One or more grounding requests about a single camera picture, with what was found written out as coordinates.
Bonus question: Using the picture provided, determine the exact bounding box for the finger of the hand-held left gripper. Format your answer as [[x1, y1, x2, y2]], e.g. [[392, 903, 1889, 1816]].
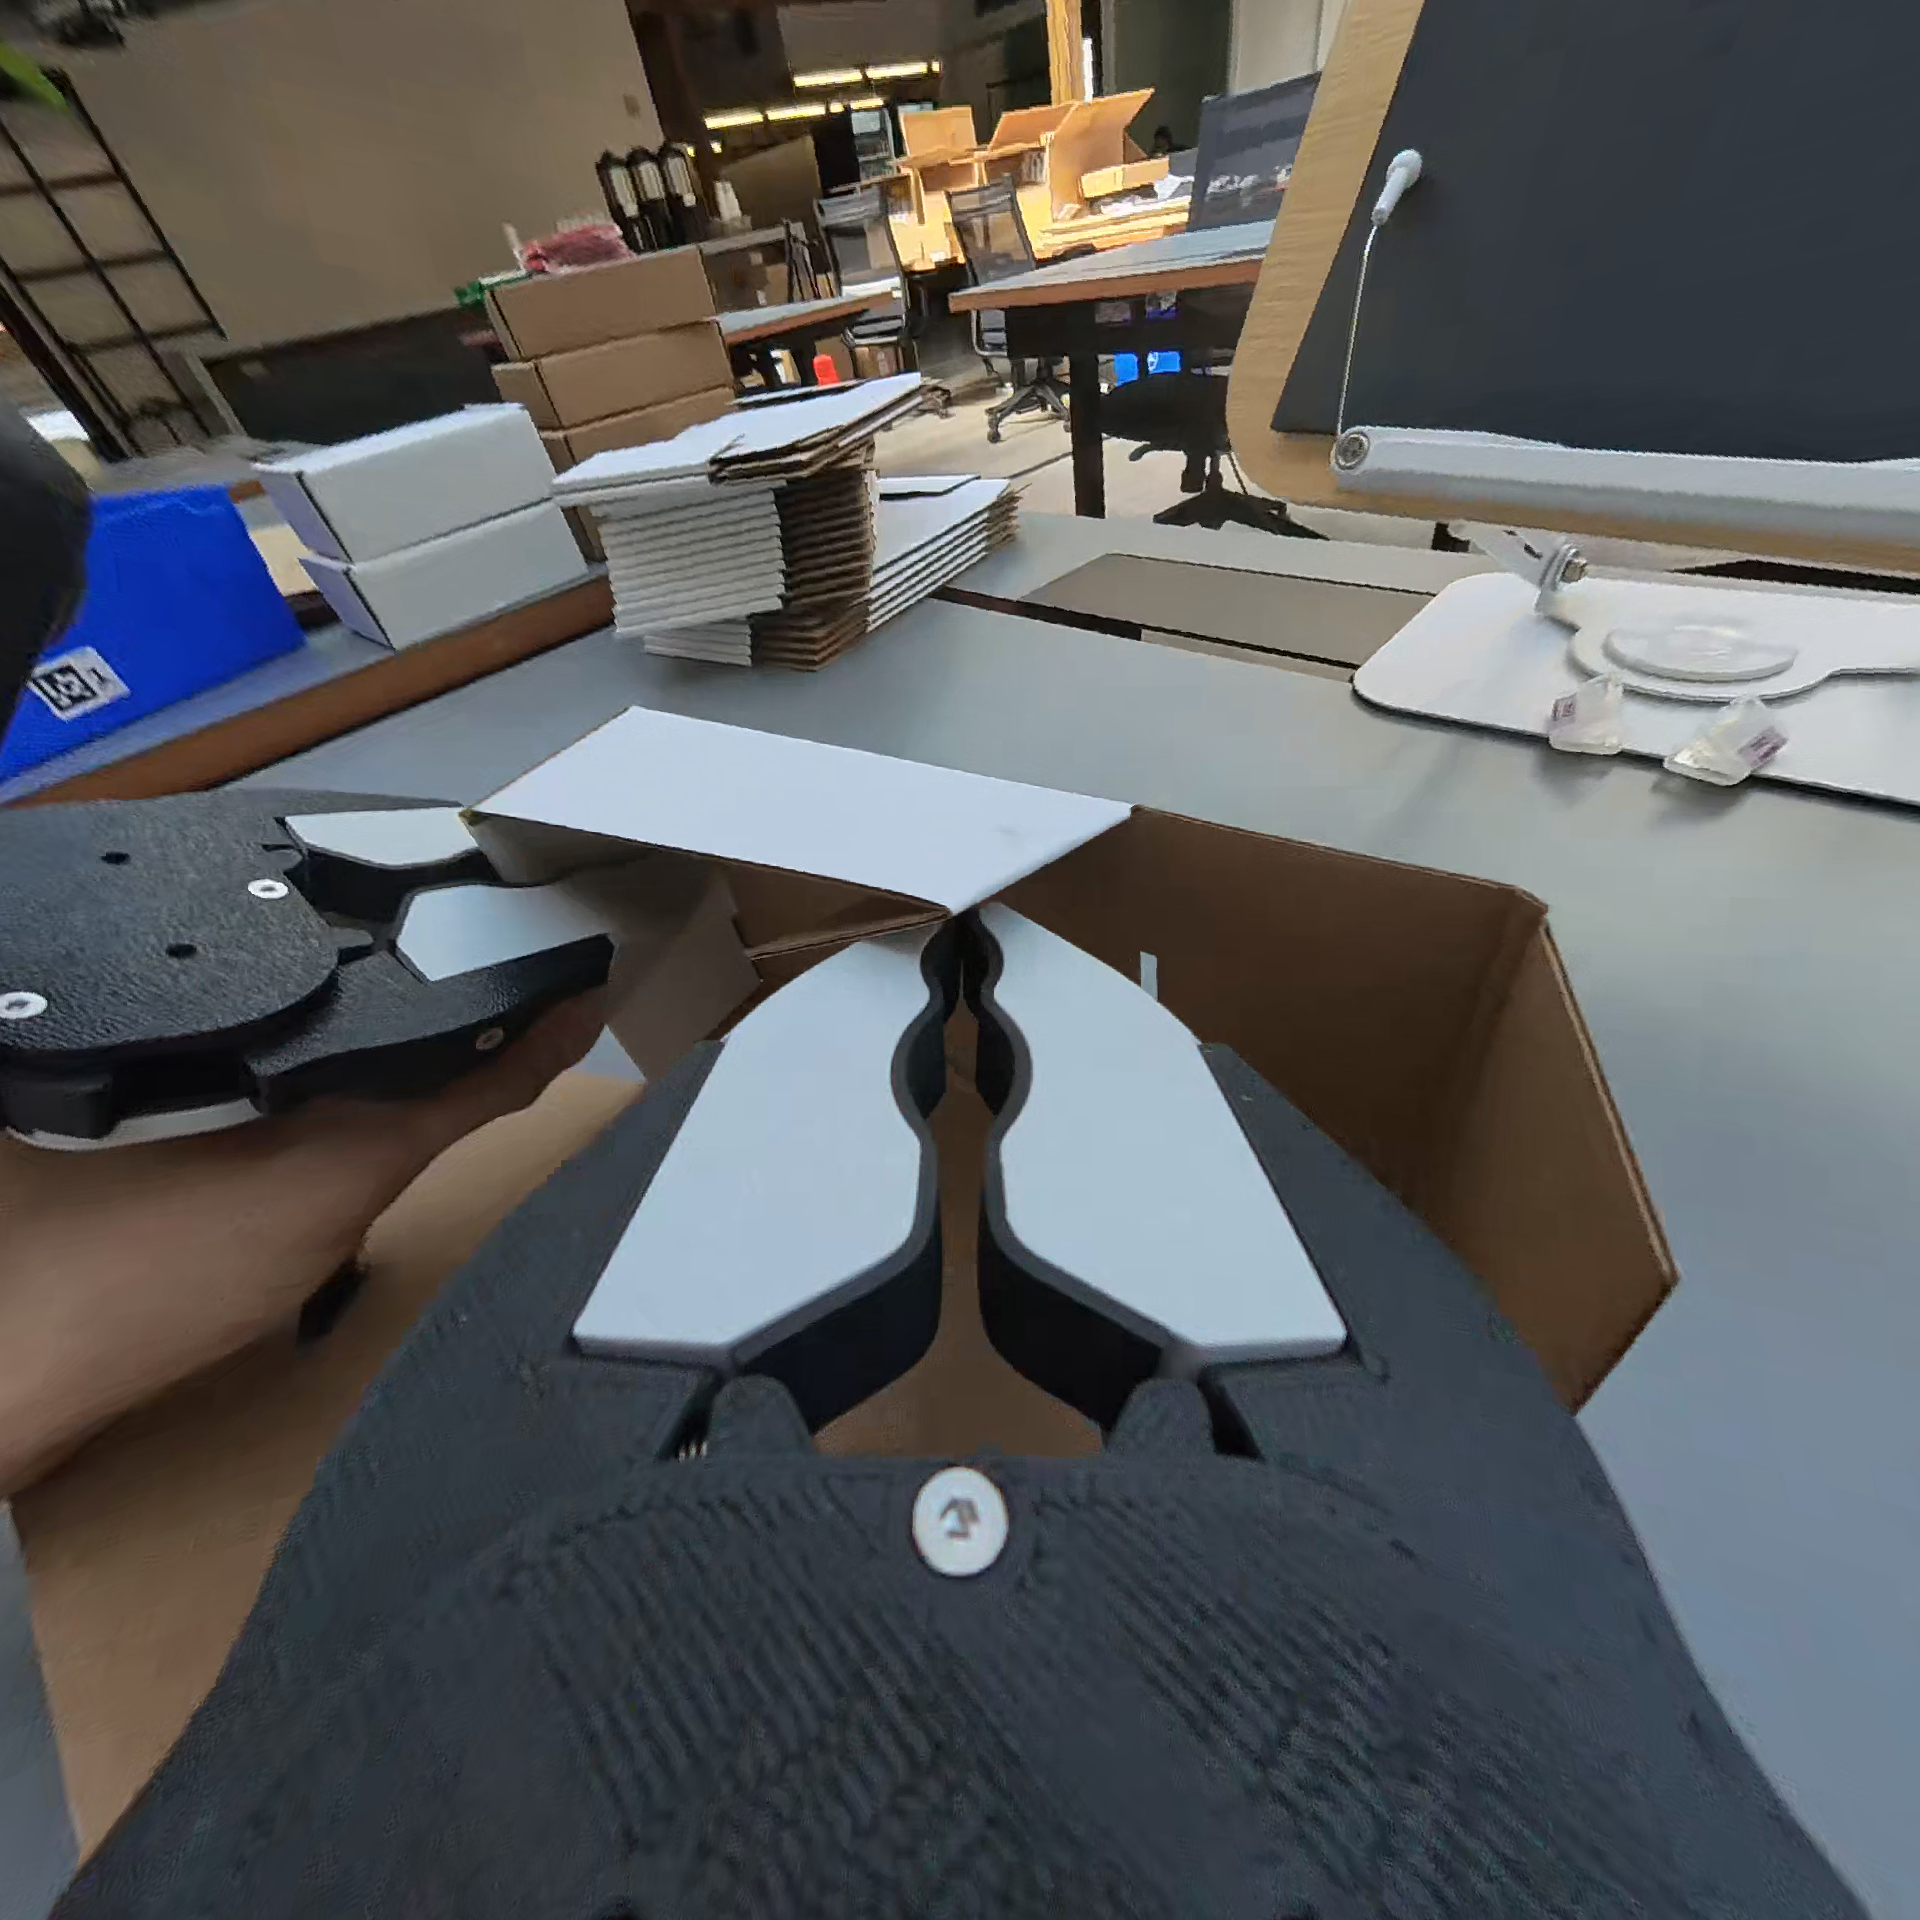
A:
[[286, 806, 497, 887], [394, 883, 618, 986]]

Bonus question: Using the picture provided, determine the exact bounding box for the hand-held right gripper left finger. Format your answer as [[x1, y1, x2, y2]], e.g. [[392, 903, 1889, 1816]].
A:
[[574, 914, 962, 1427]]

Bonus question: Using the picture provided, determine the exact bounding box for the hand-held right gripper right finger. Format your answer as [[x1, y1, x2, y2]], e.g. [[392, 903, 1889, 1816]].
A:
[[960, 903, 1349, 1427]]

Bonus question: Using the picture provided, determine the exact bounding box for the white cardboard box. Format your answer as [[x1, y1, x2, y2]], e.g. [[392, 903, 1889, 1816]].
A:
[[457, 704, 1681, 1462]]

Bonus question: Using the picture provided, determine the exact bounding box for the person's left hand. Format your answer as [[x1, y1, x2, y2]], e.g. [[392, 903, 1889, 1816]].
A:
[[0, 992, 608, 1503]]

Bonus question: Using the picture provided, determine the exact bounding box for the large brown cardboard sheet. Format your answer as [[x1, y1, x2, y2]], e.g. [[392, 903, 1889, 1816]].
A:
[[8, 1050, 706, 1864]]

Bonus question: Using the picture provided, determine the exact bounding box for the blue plastic bin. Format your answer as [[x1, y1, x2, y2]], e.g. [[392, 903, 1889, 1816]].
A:
[[0, 483, 309, 783]]

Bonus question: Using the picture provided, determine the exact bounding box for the stack of flat cardboard sheets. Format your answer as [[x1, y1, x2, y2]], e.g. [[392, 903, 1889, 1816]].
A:
[[551, 372, 1025, 671]]

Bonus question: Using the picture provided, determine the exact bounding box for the brown folded carton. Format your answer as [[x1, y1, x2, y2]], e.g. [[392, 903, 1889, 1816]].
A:
[[493, 320, 736, 433], [537, 387, 741, 473], [483, 247, 720, 361]]

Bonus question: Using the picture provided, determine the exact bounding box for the black office chair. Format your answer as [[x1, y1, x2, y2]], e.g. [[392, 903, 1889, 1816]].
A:
[[1102, 353, 1309, 535]]

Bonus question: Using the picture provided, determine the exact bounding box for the grey mesh office chair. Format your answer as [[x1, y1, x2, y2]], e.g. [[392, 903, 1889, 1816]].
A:
[[944, 182, 1071, 443]]

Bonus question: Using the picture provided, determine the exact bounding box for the light wooden divider board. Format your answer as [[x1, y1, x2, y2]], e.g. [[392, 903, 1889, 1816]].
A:
[[1227, 0, 1920, 579]]

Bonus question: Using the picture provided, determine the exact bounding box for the wood-edged office desk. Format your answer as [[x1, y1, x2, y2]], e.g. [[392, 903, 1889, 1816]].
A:
[[949, 225, 1278, 520]]

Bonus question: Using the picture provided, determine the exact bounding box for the pile of open brown cartons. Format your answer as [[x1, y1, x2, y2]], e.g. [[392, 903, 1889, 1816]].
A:
[[897, 87, 1202, 249]]

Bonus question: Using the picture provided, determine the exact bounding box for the grey desk cable tray cover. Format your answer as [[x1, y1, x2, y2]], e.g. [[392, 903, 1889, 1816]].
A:
[[1021, 551, 1433, 683]]

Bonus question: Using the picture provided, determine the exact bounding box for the white lamp base plate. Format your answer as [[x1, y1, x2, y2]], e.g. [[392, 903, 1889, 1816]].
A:
[[1351, 570, 1920, 811]]

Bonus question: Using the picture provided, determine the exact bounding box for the thin cable with white tip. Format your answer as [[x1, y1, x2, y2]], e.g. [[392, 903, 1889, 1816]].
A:
[[1336, 147, 1427, 443]]

